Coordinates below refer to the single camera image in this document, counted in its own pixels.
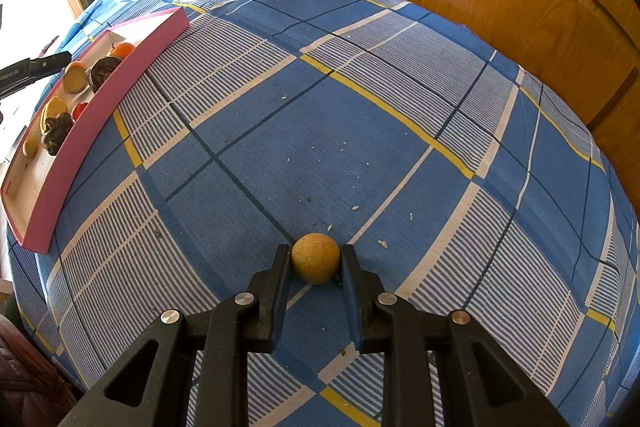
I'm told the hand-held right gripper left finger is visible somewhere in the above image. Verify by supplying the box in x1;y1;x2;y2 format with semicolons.
57;243;292;427

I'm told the pink rimmed white tray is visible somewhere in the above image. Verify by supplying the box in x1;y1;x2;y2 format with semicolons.
0;6;192;255

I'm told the tan round fruit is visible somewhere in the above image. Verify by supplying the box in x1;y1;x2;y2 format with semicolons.
291;232;342;284

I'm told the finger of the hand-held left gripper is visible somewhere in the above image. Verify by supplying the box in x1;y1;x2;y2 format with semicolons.
27;51;73;76

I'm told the dark brown wrinkled fruit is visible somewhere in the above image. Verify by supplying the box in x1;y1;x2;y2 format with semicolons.
87;57;123;94
42;112;73;155

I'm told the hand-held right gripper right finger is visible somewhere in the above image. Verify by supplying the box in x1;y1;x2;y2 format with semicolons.
340;244;568;427

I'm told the person's brown jacket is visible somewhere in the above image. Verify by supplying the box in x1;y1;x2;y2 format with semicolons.
0;312;76;427

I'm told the blue plaid tablecloth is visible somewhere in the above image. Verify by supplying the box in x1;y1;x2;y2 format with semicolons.
5;0;640;427

